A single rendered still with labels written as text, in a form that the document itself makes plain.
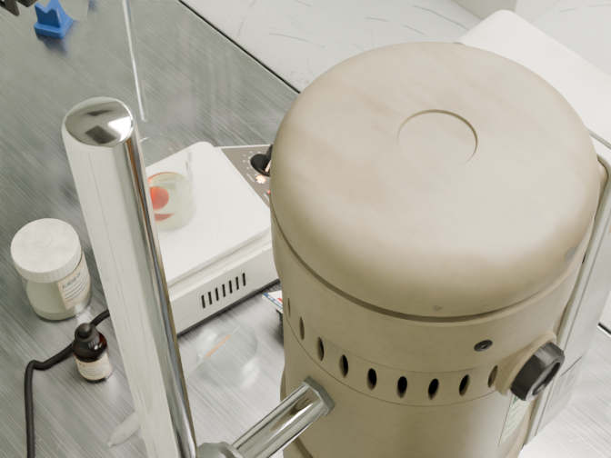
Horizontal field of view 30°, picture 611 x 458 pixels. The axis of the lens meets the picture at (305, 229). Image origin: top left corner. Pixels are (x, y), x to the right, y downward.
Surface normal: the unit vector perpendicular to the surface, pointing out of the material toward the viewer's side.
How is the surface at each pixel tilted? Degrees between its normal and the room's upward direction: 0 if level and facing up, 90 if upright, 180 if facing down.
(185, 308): 90
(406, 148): 0
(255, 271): 90
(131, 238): 90
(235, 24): 0
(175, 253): 0
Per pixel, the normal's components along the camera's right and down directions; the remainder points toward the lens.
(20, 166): 0.00, -0.60
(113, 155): 0.44, 0.72
